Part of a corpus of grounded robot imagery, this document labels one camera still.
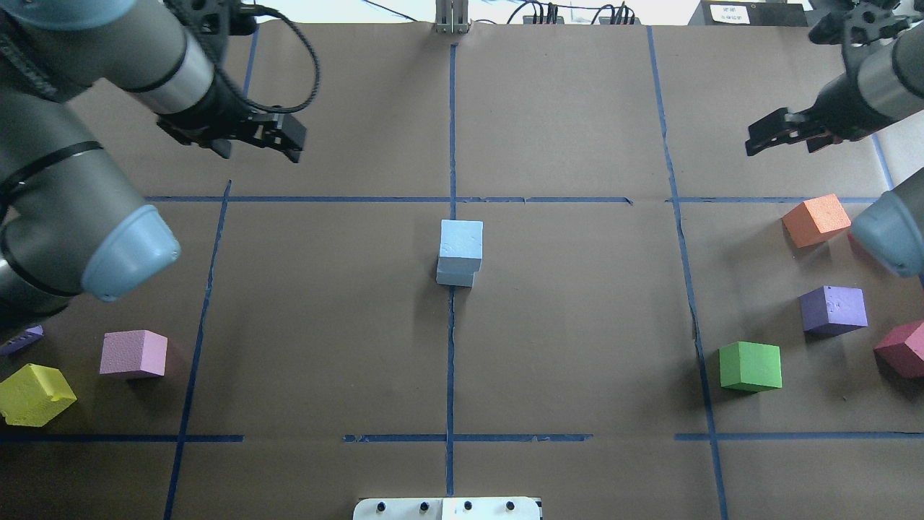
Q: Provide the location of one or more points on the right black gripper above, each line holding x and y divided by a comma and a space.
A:
836, 103

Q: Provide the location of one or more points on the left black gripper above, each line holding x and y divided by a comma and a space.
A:
224, 107

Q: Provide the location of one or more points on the light blue block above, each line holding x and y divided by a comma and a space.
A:
454, 276
461, 246

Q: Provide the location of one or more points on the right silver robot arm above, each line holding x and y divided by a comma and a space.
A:
879, 95

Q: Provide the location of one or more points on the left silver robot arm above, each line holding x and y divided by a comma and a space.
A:
80, 225

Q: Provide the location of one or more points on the orange foam block right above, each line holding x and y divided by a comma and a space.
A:
816, 220

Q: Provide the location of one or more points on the black power box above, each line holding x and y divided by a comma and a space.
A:
751, 13

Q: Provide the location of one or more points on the purple foam block right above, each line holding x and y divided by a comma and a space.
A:
832, 310

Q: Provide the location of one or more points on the purple foam block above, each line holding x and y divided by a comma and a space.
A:
832, 310
25, 338

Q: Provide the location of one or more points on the green foam block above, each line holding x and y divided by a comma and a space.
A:
749, 366

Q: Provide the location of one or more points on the dark red foam block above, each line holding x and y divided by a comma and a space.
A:
902, 349

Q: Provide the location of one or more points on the pink foam block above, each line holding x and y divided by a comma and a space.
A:
131, 354

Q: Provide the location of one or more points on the purple foam block left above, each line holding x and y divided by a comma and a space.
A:
25, 338

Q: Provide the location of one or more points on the yellow foam block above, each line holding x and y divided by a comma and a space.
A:
34, 395

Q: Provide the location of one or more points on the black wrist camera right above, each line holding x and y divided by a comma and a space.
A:
859, 23

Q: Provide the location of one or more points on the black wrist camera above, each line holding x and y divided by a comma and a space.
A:
215, 18
859, 23

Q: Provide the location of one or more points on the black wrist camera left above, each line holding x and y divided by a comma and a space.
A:
215, 18

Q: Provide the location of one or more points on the aluminium frame post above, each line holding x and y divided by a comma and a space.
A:
451, 17

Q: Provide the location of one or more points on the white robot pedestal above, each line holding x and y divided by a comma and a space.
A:
502, 507

